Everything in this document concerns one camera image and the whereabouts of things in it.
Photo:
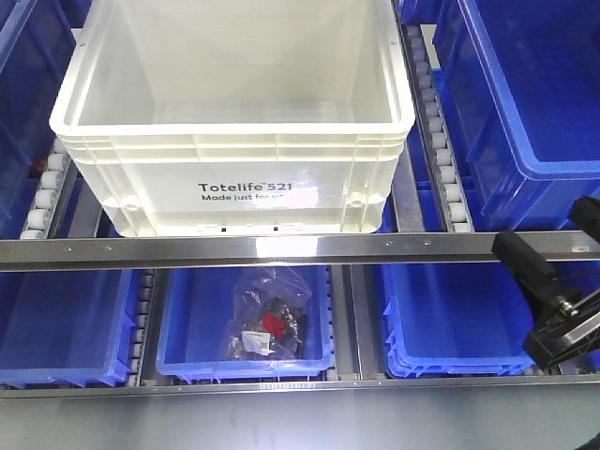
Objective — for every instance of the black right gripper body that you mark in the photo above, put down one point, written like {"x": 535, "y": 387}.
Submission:
{"x": 565, "y": 322}

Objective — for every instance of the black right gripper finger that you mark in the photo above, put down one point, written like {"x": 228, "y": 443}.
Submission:
{"x": 537, "y": 278}
{"x": 585, "y": 213}

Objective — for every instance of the white plastic Totelife tote box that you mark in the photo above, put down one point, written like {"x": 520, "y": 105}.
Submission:
{"x": 194, "y": 118}

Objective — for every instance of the blue bin lower right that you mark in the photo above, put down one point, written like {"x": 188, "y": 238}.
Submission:
{"x": 452, "y": 319}

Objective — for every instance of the white roller track right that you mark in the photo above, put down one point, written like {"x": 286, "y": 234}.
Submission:
{"x": 442, "y": 167}

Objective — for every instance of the white roller track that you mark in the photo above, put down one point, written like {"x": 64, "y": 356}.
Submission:
{"x": 39, "y": 218}
{"x": 442, "y": 167}

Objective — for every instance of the blue storage bin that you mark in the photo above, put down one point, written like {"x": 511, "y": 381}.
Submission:
{"x": 524, "y": 80}

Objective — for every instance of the clear bag of parts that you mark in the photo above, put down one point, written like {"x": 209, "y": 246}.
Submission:
{"x": 269, "y": 315}

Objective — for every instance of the blue bin lower middle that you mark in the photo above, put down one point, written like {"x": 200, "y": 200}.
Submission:
{"x": 199, "y": 304}

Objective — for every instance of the blue bin lower left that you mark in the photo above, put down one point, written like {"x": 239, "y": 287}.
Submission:
{"x": 68, "y": 326}

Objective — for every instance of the white roller track left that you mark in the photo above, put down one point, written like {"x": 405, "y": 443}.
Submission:
{"x": 39, "y": 218}

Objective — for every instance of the blue bin upper left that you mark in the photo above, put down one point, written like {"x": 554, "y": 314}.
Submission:
{"x": 36, "y": 45}

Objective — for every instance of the steel lower shelf rail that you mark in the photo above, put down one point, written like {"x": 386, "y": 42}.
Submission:
{"x": 294, "y": 387}

